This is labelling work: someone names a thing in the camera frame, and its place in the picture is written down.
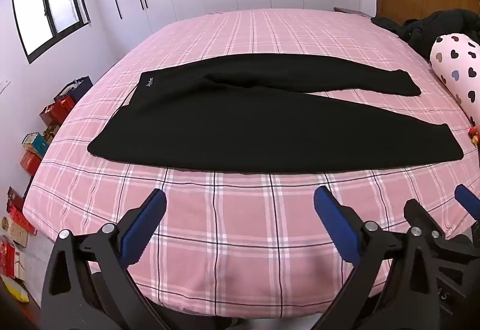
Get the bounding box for yellow packet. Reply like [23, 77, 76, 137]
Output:
[0, 274, 30, 302]

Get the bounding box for flat red box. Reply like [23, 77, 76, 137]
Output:
[7, 204, 38, 235]

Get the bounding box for beige box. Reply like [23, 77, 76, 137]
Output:
[2, 217, 29, 246]

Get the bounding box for black pants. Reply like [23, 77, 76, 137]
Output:
[87, 54, 452, 174]

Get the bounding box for pink plaid bed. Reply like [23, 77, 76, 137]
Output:
[22, 8, 480, 316]

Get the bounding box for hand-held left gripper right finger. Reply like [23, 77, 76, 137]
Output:
[313, 185, 443, 330]

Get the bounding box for teal box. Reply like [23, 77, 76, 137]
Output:
[22, 132, 49, 156]

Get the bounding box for red patterned bag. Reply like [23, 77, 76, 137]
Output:
[0, 236, 27, 278]

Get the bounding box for black box on floor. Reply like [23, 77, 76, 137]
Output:
[7, 186, 27, 212]

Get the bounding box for grey bedside table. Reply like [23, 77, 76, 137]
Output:
[334, 7, 372, 18]

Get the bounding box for heart print pillow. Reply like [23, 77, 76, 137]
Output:
[429, 34, 480, 128]

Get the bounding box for blue gift bag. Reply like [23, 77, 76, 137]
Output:
[54, 75, 94, 102]

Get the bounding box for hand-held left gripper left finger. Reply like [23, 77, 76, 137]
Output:
[40, 187, 168, 330]

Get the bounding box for black framed window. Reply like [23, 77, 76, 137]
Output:
[11, 0, 91, 64]

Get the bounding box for black jacket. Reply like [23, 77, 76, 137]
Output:
[370, 9, 480, 60]

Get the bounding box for red gift box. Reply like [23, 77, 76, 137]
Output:
[20, 152, 42, 176]
[39, 103, 68, 126]

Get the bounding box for red gift bag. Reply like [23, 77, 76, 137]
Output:
[56, 95, 77, 114]

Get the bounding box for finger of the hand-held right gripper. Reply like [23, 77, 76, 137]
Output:
[403, 198, 451, 241]
[454, 185, 480, 222]

